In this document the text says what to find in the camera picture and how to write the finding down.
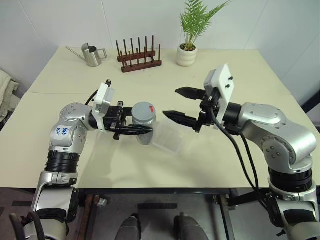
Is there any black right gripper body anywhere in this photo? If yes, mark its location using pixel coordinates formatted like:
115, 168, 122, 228
198, 87, 224, 131

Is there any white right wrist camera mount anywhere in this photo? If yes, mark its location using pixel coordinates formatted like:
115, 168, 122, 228
203, 63, 237, 126

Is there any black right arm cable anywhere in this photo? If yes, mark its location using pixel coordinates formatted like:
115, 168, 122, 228
208, 96, 260, 195
238, 133, 261, 193

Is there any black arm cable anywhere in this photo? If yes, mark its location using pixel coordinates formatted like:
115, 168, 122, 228
208, 96, 260, 195
84, 87, 100, 106
238, 133, 261, 193

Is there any white ribbed plant pot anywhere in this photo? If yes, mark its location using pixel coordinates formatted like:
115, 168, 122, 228
175, 42, 199, 68

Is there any grey cylindrical container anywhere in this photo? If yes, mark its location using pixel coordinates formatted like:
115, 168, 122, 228
132, 113, 158, 147

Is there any dark looped hose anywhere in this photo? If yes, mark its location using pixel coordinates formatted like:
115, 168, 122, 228
8, 211, 47, 240

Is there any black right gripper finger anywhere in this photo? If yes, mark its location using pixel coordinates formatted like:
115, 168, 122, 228
162, 110, 202, 134
174, 86, 207, 101

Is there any clear plastic box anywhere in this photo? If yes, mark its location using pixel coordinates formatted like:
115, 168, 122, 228
150, 118, 187, 156

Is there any grey jar lid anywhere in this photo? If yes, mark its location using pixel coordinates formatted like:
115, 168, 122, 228
131, 101, 157, 126

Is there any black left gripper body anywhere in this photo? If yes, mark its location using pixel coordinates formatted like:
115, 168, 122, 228
103, 100, 127, 133

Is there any cream cloth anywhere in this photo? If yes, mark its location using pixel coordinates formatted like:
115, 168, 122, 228
0, 69, 21, 124

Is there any green fern plant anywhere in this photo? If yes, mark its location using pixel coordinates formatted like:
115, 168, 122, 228
179, 0, 232, 51

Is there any steel watering can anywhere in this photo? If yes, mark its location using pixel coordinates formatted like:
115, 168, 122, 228
65, 42, 109, 68

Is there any brown wooden peg rack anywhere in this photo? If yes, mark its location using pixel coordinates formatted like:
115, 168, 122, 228
115, 35, 164, 74

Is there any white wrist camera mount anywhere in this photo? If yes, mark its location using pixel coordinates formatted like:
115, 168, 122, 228
203, 63, 237, 126
90, 81, 117, 132

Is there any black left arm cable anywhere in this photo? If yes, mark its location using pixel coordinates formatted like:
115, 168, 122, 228
84, 87, 100, 106

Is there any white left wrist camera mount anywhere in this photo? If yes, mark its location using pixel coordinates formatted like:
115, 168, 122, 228
90, 81, 117, 132

